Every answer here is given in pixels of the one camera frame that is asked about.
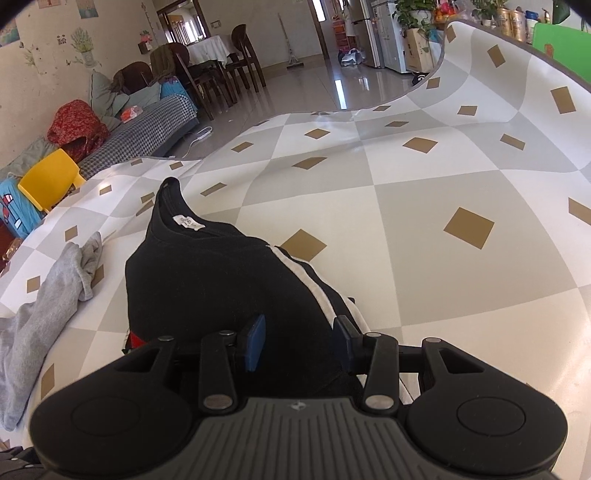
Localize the black t-shirt red print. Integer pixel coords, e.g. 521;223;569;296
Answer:
124;176;370;398

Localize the olive garment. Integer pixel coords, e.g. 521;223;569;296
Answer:
150;45;179;85

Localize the grey sweatshirt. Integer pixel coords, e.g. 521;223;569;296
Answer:
0;231;105;432

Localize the houndstooth sofa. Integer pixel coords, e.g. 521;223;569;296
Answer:
0;95;201;182

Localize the green board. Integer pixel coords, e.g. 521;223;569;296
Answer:
532;22;591;86

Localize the mop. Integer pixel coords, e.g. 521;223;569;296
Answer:
277;13;305;71

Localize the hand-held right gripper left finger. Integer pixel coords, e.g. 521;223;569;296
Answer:
111;315;267;415

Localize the red patterned cloth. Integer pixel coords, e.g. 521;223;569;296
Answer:
46;99;112;162

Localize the white power strip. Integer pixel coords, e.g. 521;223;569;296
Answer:
168;127;215;160

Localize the dining table white cloth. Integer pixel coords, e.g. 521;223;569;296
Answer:
187;36;232;66

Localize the cardboard box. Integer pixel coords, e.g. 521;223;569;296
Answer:
404;28;443;73

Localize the silver refrigerator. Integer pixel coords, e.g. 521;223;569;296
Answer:
358;0;398;70

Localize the potted plant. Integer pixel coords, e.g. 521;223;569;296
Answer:
394;0;437;32
471;0;506;26

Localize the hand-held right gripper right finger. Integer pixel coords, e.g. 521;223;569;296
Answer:
332;316;485;413

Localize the blue printed cloth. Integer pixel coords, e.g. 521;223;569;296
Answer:
0;178;41;239

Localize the pale green pillow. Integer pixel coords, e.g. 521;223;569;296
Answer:
90;69;162;130

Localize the diamond pattern table cover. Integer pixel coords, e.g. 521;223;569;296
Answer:
0;21;591;480

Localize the yellow plastic chair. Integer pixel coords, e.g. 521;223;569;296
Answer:
17;148;87;215

